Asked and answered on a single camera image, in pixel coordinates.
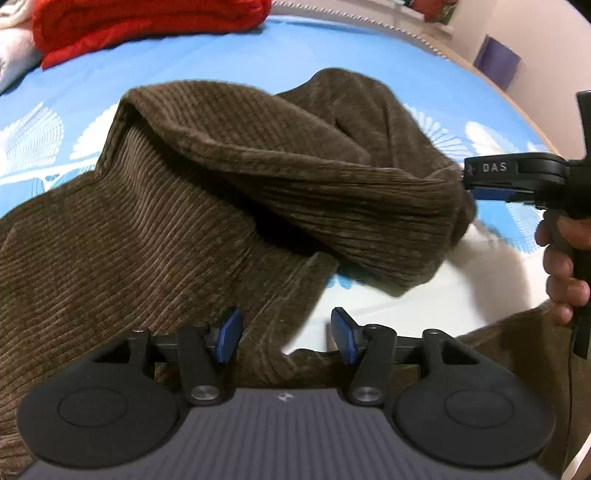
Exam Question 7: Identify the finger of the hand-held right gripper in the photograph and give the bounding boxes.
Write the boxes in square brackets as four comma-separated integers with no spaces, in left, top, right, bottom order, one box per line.
[470,188,546,204]
[463,153,570,190]

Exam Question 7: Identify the person's right hand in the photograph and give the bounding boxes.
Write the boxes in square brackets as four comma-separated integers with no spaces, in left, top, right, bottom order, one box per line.
[536,216,591,326]

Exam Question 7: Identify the white cloth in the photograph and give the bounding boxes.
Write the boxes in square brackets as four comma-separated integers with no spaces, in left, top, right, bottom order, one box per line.
[0,0,44,95]

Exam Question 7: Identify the blue white printed bed sheet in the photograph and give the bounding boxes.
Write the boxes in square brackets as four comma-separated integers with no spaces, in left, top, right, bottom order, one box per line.
[0,14,561,352]

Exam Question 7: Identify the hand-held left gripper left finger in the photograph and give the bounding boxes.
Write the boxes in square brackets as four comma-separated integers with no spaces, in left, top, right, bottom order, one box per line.
[99,307,244,407]

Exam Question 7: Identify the grey mattress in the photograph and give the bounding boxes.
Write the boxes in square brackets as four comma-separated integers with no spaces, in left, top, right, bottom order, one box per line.
[272,0,451,61]

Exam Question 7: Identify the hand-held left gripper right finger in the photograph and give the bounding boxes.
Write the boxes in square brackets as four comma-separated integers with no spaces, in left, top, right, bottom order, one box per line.
[330,307,481,407]

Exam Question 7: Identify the brown corduroy pants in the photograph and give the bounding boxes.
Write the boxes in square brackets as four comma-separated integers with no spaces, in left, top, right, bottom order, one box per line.
[0,68,591,480]

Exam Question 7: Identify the purple box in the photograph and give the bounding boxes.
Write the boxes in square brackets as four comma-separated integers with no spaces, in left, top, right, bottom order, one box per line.
[475,36,522,90]

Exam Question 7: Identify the red patterned cushion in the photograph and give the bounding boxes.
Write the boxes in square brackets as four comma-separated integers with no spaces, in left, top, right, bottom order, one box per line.
[411,0,462,21]

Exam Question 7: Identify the red knitted blanket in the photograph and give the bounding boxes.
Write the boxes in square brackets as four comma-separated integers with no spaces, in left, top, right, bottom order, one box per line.
[32,0,273,70]

